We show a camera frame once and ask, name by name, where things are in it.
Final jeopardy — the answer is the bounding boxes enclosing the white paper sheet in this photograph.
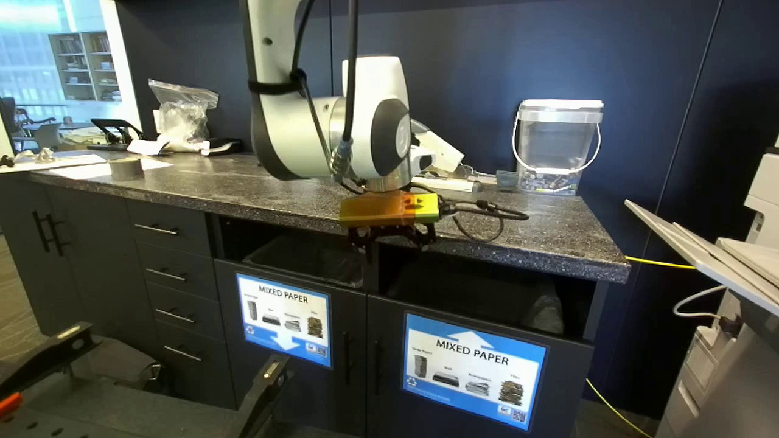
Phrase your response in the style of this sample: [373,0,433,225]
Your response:
[45,154,175,183]
[0,147,112,174]

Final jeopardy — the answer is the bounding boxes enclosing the dark recycling bin cabinet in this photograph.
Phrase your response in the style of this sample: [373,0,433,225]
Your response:
[211,214,611,438]

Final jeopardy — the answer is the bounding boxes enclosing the black trash bin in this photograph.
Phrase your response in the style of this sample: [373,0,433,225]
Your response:
[387,262,567,337]
[240,233,363,286]

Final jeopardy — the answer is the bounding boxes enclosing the yellow cable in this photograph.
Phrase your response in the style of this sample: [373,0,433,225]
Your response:
[582,252,701,438]

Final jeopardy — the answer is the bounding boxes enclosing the silver drawer handle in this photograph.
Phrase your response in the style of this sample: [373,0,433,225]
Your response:
[143,266,189,285]
[161,343,205,365]
[152,306,197,325]
[132,220,180,239]

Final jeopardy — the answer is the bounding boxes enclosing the blue label with down arrow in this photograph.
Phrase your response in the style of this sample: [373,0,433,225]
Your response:
[234,269,334,373]

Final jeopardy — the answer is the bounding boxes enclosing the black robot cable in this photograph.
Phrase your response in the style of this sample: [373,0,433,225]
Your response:
[246,0,531,242]

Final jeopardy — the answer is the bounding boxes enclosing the clear plastic bag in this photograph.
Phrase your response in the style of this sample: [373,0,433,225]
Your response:
[146,78,220,154]

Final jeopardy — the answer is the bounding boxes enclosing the white office printer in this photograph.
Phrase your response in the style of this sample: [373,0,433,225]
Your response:
[623,137,779,438]

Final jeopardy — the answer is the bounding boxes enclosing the background shelving unit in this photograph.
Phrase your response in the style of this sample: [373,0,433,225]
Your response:
[45,28,123,105]

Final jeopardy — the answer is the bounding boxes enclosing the black cupboard handle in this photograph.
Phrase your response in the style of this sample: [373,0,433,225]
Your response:
[31,210,50,252]
[45,214,68,257]

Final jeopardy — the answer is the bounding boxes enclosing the blue label with up arrow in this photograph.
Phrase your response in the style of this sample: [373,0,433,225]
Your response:
[401,311,547,432]

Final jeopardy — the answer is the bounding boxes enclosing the black office chair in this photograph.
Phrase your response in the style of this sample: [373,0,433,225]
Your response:
[0,318,295,438]

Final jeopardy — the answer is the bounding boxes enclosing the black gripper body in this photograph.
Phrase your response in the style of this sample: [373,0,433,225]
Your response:
[354,219,427,242]

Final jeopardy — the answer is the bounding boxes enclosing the white cable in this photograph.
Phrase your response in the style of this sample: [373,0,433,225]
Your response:
[668,283,728,324]

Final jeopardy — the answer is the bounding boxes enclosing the dark drawer cabinet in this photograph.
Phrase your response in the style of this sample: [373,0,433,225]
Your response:
[0,171,239,409]

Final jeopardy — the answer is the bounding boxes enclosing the white folded paper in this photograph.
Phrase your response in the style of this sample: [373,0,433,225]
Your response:
[126,133,173,157]

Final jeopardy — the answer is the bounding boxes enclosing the black desk tray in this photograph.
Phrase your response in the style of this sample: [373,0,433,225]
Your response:
[90,116,146,150]

